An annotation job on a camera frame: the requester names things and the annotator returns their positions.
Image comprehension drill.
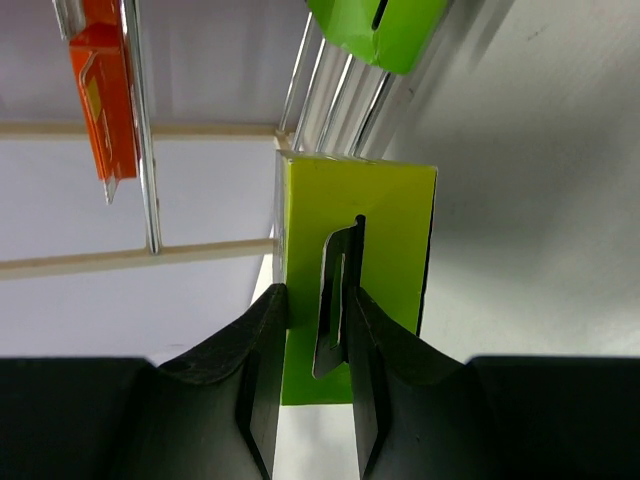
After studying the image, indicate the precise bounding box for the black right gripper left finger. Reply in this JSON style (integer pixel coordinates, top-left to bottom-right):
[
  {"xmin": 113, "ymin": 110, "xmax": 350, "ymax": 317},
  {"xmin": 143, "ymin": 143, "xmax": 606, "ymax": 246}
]
[{"xmin": 1, "ymin": 284, "xmax": 288, "ymax": 479}]

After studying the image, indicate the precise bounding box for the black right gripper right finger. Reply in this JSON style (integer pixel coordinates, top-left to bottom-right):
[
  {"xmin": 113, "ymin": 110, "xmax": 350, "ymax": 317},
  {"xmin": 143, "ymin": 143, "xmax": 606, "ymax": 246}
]
[{"xmin": 347, "ymin": 290, "xmax": 639, "ymax": 479}]

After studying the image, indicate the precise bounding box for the black green razor box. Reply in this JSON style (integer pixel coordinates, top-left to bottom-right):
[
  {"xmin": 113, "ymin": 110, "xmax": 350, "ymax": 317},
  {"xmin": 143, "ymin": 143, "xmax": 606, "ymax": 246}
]
[
  {"xmin": 307, "ymin": 0, "xmax": 450, "ymax": 75},
  {"xmin": 273, "ymin": 150, "xmax": 438, "ymax": 406}
]

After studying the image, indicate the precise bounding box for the orange Gillette razor box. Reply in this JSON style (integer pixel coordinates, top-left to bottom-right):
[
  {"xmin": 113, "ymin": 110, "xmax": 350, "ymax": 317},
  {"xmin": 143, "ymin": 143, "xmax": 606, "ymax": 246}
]
[{"xmin": 69, "ymin": 0, "xmax": 137, "ymax": 203}]

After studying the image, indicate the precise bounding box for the cream metal wire shelf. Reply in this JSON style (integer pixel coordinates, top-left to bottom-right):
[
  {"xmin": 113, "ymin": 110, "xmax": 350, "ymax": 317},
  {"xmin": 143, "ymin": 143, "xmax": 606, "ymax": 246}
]
[{"xmin": 0, "ymin": 0, "xmax": 501, "ymax": 281}]

